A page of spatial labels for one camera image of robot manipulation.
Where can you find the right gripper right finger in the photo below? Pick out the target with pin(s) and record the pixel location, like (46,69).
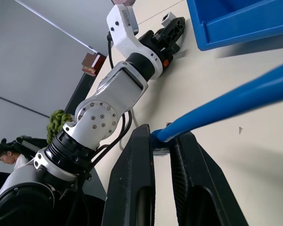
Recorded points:
(202,186)

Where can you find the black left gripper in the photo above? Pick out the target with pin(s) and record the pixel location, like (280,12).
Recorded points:
(161,50)

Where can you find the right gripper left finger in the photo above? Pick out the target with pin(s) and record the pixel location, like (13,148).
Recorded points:
(129,179)

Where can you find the white coupler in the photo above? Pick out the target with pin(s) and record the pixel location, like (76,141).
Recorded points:
(167,18)

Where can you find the blue plastic bin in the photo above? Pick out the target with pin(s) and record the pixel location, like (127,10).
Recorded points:
(228,26)

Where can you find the dark pink object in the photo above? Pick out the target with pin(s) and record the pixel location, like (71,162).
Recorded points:
(123,2)

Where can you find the red brown box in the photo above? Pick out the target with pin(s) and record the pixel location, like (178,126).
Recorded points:
(93,63)

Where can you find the green banana bunch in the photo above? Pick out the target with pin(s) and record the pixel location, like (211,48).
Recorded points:
(56,123)

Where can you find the dark cabinet panel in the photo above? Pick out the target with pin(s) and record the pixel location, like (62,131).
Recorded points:
(81,91)

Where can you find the black chair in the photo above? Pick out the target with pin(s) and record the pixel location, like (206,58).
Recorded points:
(30,142)

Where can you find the person with black hair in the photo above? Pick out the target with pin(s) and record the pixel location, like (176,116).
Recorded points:
(9,156)

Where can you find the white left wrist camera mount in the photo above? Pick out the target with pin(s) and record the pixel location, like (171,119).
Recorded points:
(122,26)

